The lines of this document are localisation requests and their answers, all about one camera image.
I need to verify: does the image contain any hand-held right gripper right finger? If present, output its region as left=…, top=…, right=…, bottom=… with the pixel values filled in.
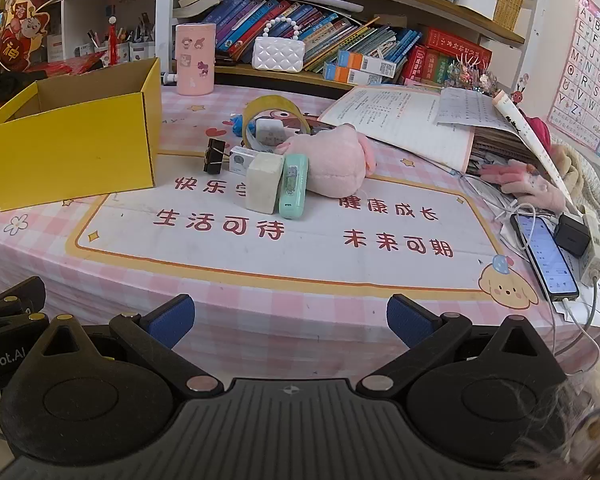
left=357, top=294, right=565, bottom=395

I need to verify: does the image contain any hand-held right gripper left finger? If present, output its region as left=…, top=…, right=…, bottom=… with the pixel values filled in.
left=15, top=294, right=225, bottom=396

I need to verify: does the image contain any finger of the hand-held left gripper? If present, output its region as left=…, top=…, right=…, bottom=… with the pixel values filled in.
left=0, top=311, right=51, bottom=337
left=0, top=276, right=47, bottom=317

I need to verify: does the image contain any yellow cardboard box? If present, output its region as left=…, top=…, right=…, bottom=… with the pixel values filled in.
left=0, top=56, right=163, bottom=212

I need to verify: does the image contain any beige block eraser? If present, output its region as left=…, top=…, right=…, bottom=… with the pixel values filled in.
left=245, top=152, right=286, bottom=213

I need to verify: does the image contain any black binder clip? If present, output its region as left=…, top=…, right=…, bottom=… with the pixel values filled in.
left=202, top=137, right=231, bottom=173

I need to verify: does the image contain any small white red-label box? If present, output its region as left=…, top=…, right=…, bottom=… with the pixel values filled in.
left=229, top=146, right=255, bottom=171

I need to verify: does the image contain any pink plush toy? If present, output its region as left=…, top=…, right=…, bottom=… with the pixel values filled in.
left=275, top=125, right=377, bottom=199

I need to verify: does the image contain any mint green correction tape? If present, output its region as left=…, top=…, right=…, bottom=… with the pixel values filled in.
left=278, top=152, right=309, bottom=220

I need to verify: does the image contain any white charger plug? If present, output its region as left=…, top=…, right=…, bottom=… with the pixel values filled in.
left=256, top=119, right=281, bottom=148

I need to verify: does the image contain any yellow tape roll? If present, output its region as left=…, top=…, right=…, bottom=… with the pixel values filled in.
left=242, top=94, right=315, bottom=151

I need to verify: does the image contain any smartphone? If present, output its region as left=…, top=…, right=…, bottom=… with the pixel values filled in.
left=510, top=212, right=580, bottom=302

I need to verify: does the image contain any black charger adapter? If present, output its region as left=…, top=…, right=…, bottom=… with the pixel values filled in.
left=554, top=214, right=592, bottom=259

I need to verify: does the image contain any white power strip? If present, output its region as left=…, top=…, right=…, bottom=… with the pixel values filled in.
left=577, top=210, right=600, bottom=288

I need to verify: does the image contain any stack of worn books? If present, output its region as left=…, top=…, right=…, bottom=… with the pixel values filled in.
left=467, top=122, right=546, bottom=178

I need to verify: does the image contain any open workbook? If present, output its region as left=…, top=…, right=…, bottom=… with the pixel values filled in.
left=317, top=85, right=481, bottom=173

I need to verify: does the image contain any fluffy beige garment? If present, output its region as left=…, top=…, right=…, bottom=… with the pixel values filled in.
left=502, top=375, right=600, bottom=480

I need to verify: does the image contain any rolled paper chart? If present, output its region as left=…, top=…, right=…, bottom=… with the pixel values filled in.
left=492, top=89, right=578, bottom=211

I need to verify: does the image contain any printed paper sheet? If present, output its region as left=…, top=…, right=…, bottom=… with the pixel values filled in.
left=434, top=87, right=503, bottom=128

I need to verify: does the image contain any cream fluffy blanket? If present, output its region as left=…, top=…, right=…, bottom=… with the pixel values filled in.
left=550, top=142, right=600, bottom=223

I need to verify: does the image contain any orange and blue carton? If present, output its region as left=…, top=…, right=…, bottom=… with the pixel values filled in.
left=325, top=65, right=396, bottom=86
left=337, top=50, right=403, bottom=77

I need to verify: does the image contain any beaded hair crown ornament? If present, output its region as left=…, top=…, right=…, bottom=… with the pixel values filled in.
left=447, top=55, right=501, bottom=96

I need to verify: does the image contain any red standing dictionary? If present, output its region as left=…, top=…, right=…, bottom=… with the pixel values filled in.
left=402, top=45, right=441, bottom=86

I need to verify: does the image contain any red gold paper figure ornament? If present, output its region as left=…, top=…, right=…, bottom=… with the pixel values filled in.
left=0, top=0, right=61, bottom=73

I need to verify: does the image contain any pink sticker-covered cylinder container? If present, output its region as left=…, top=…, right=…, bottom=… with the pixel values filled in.
left=175, top=22, right=217, bottom=96

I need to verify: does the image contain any group of pen holders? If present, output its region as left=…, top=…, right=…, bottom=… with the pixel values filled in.
left=85, top=10, right=156, bottom=61

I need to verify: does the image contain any red hanging tassel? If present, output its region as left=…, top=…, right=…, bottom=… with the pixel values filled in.
left=107, top=5, right=119, bottom=63

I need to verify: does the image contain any red thick lying dictionary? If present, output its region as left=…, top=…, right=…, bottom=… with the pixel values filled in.
left=422, top=27, right=493, bottom=65

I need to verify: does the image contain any white shelf unit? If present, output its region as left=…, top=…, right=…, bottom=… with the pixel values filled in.
left=55, top=0, right=177, bottom=63

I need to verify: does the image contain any wooden bookshelf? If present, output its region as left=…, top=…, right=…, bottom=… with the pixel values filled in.
left=172, top=0, right=531, bottom=93

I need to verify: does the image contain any row of colourful shelf books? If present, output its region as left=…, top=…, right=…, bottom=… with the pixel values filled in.
left=172, top=0, right=423, bottom=78

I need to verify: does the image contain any white cable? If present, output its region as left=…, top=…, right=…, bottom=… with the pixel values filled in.
left=450, top=170, right=600, bottom=376

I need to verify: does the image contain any white quilted pearl-handle purse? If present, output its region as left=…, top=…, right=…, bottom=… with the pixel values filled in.
left=251, top=16, right=307, bottom=75

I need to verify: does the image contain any alphabet wall poster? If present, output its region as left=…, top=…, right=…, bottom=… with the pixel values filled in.
left=547, top=0, right=600, bottom=161

